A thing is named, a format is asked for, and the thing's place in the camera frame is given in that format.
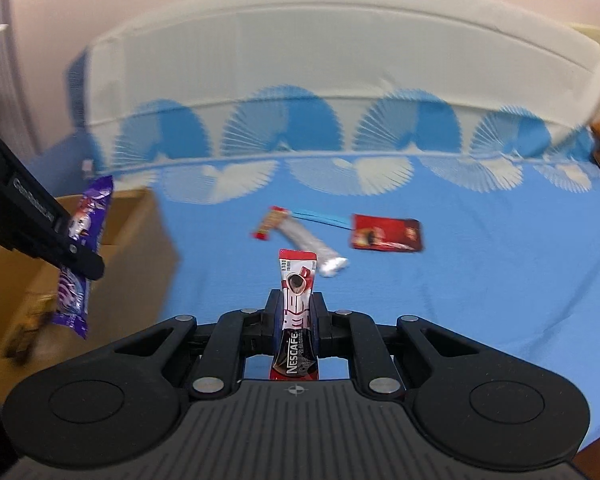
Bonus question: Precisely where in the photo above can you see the dark chocolate bar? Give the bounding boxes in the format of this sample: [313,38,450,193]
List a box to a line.
[5,295,56,363]

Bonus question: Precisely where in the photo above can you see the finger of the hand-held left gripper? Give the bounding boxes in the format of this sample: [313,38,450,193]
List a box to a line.
[47,220,106,282]

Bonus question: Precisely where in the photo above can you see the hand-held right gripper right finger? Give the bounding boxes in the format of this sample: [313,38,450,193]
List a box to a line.
[312,290,481,401]

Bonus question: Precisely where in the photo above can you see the brown cardboard box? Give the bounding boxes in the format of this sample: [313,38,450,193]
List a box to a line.
[0,187,181,406]

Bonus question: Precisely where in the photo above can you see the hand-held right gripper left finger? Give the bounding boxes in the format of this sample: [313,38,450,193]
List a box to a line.
[107,290,286,400]

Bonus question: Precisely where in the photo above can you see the purple snack packet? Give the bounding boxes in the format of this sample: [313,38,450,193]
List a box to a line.
[50,175,115,341]

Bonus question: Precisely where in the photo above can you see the blue fan-print bed sheet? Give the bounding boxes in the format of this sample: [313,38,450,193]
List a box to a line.
[67,0,600,456]

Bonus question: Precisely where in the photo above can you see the red coffee packet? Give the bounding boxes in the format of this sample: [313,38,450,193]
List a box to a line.
[350,213,425,254]

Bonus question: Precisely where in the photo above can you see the silver stick sachet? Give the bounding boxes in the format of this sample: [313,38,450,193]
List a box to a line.
[279,220,350,279]

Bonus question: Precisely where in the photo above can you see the blue stick sachet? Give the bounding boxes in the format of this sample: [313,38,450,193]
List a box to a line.
[289,210,354,229]

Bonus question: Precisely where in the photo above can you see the red coffee stick sachet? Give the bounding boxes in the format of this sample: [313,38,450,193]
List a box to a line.
[269,249,319,381]

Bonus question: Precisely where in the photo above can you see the grey curtain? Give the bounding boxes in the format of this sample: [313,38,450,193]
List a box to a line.
[0,0,36,161]

